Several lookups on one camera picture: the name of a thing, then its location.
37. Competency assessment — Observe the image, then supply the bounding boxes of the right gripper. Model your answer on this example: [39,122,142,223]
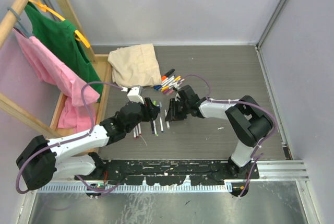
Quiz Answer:
[165,99,190,122]

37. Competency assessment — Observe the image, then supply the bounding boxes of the grey end white marker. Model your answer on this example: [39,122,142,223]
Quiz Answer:
[164,109,170,129]

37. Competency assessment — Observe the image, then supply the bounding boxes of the blue end white marker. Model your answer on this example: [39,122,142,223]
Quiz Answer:
[159,117,164,133]

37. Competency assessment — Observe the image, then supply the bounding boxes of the dark purple clear pen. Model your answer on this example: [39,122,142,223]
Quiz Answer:
[150,121,154,134]

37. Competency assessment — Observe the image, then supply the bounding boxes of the green cap rainbow pen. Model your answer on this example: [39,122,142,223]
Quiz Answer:
[153,120,158,136]

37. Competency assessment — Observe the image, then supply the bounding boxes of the red cap white pen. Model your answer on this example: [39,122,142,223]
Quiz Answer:
[138,123,142,135]

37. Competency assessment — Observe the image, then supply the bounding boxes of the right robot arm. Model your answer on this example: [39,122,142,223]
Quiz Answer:
[165,85,277,179]

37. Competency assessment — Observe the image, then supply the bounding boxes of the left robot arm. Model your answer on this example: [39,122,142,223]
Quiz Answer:
[16,98,160,194]

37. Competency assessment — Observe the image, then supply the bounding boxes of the yellow end rainbow pen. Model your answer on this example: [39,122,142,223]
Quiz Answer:
[161,79,184,92]

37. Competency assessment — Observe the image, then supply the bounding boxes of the orange black highlighter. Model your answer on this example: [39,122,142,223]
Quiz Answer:
[161,68,175,81]

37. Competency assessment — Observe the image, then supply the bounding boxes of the grey cap white marker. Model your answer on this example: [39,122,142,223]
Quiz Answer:
[162,79,181,91]

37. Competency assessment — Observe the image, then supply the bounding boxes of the teal cap white marker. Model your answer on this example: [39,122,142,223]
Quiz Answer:
[162,76,175,87]

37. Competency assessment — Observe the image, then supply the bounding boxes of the dark blue cap marker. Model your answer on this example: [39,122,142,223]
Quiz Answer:
[162,77,179,90]

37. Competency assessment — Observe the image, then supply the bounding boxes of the beige folded cloth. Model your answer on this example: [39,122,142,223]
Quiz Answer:
[108,43,161,88]

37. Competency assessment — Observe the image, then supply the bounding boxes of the pink shirt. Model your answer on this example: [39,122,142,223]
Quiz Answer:
[13,28,100,133]

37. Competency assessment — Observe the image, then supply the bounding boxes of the green shirt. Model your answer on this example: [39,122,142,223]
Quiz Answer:
[23,1,104,103]

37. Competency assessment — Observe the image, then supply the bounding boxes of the yellow hanger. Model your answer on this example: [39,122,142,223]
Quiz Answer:
[29,0,91,48]

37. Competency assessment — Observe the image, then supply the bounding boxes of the grey hanger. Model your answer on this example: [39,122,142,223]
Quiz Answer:
[7,7,33,38]

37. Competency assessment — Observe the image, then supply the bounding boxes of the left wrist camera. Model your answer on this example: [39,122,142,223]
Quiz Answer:
[121,85,144,104]

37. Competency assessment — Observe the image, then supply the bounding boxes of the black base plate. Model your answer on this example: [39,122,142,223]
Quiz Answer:
[80,160,259,186]

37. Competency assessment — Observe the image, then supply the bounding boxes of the grey cable duct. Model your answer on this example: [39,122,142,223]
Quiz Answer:
[37,181,232,193]

